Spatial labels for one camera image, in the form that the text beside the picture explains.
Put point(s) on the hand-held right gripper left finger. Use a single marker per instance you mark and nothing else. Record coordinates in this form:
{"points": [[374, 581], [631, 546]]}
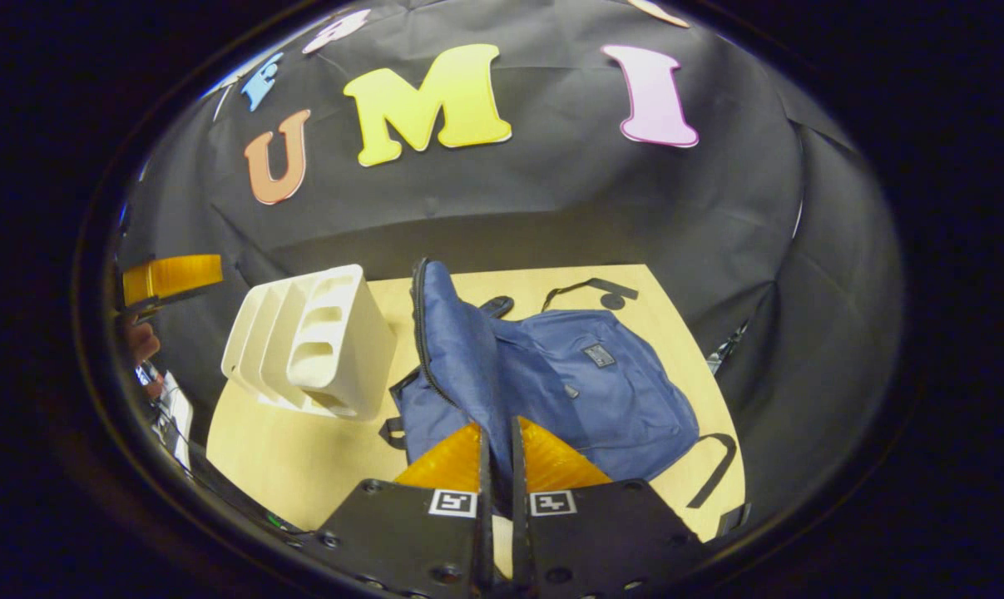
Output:
{"points": [[483, 474]]}

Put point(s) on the black backdrop cloth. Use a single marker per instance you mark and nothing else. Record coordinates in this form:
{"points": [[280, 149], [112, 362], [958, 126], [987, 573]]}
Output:
{"points": [[635, 208]]}

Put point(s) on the blue schoolbag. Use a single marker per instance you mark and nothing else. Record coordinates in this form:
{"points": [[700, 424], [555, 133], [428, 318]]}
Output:
{"points": [[601, 399]]}

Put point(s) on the white plastic bookshelf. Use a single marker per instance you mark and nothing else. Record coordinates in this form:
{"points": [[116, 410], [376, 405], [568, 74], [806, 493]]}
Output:
{"points": [[343, 366]]}

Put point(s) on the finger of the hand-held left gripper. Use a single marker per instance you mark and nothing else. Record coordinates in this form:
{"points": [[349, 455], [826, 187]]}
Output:
{"points": [[173, 276]]}

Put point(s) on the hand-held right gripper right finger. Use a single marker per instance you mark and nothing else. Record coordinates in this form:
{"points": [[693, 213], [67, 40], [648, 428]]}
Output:
{"points": [[520, 474]]}

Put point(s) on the black table sticker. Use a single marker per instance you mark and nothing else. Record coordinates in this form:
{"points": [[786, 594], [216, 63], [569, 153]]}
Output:
{"points": [[611, 301]]}

